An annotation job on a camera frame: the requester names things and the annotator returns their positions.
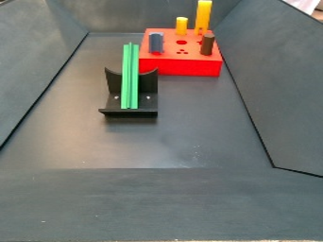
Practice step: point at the dark brown cylinder peg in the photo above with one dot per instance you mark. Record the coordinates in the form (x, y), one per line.
(207, 44)

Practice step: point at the green star-profile bar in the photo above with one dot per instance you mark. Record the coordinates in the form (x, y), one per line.
(130, 80)

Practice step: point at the black curved fixture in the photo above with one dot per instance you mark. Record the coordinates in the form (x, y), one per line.
(147, 95)

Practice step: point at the red peg board block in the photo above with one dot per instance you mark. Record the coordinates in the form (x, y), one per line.
(180, 60)

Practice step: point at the short yellow cylinder peg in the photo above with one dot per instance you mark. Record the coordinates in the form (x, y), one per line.
(180, 25)

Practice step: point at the tall yellow rectangular peg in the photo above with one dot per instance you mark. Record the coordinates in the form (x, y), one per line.
(203, 15)

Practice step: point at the blue grooved block peg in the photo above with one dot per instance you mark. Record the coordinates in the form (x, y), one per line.
(156, 42)

